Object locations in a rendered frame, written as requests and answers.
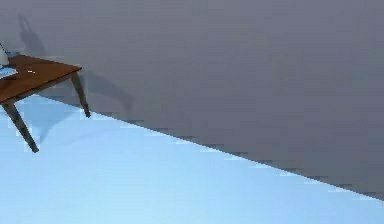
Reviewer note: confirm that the small pale object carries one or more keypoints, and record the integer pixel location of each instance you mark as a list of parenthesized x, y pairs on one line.
[(31, 71)]

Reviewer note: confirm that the blue flat book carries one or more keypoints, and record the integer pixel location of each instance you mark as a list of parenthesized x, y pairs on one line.
[(6, 72)]

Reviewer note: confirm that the white rounded object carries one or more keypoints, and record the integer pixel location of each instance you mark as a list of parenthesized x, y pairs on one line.
[(2, 57)]

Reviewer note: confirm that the brown wooden table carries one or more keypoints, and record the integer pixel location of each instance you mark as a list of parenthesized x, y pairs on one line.
[(40, 75)]

